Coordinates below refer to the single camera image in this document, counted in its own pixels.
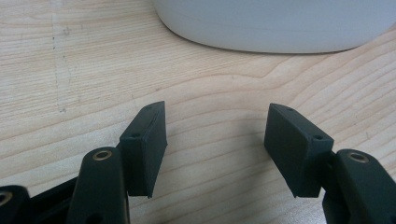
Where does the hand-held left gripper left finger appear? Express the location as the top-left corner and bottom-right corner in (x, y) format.
(119, 100), (168, 199)

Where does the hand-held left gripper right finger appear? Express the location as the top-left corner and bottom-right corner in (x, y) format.
(263, 103), (334, 199)

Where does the grey pedal trash bin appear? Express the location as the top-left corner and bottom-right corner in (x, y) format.
(151, 0), (396, 55)

